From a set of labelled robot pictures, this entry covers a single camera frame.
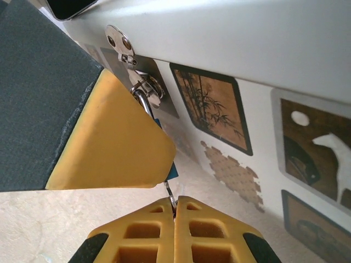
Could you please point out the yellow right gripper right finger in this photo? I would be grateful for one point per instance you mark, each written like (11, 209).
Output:
(235, 243)

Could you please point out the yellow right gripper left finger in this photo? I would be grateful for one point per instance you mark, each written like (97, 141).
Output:
(109, 243)

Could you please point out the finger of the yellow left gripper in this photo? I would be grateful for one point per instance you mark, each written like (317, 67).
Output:
(109, 142)

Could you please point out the blue padlock with steel shackle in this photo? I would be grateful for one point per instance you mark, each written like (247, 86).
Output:
(172, 171)

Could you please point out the small metal key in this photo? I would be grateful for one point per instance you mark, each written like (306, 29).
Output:
(170, 197)

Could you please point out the silver metal box hasp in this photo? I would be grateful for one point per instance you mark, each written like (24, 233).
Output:
(118, 38)

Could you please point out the black phone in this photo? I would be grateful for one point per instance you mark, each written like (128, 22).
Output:
(68, 8)

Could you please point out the white box with picture stickers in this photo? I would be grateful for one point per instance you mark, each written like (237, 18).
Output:
(246, 33)

